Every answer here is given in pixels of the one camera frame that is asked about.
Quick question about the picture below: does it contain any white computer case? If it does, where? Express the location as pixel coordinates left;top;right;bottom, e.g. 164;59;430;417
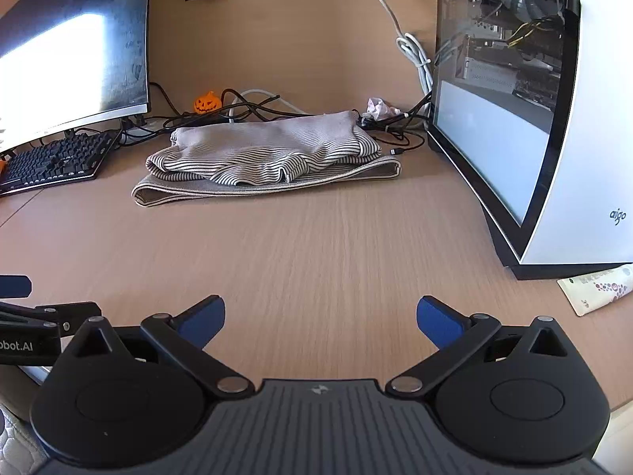
426;0;633;280

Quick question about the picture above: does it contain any black keyboard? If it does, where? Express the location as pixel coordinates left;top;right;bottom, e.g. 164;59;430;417
0;129;122;197

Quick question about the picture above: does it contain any black power adapter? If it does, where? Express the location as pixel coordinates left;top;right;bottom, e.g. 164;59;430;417
165;111;233;127

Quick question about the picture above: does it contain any small orange pumpkin figure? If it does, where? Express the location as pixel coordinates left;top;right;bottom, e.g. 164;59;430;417
194;90;222;114

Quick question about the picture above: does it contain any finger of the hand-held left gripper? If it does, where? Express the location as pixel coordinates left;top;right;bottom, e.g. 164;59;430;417
0;274;33;298
0;302;102;338

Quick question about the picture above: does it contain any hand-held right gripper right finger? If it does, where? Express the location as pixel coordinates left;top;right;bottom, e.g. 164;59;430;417
387;295;569;399

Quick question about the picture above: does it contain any quilted cushion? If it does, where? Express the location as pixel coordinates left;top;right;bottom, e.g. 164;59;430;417
0;396;50;475

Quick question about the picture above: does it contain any crumpled tissue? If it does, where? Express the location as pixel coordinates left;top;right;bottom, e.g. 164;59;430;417
366;97;402;120

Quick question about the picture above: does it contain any striped sweater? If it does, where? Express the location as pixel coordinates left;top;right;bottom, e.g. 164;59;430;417
131;110;402;207

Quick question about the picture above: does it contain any black plug cable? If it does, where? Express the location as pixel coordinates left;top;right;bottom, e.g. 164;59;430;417
366;131;427;157

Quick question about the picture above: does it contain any white printed packet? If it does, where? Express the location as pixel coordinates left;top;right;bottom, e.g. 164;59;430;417
557;264;633;316

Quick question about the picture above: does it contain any coiled white power cable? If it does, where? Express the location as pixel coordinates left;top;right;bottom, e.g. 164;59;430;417
349;0;434;106

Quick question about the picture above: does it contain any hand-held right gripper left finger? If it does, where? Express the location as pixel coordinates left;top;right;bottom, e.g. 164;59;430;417
63;295;251;399

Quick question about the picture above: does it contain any curved computer monitor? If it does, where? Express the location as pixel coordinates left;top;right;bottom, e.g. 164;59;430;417
0;0;154;154

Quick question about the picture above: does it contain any black cable bundle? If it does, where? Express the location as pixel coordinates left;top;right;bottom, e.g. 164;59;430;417
148;82;432;146

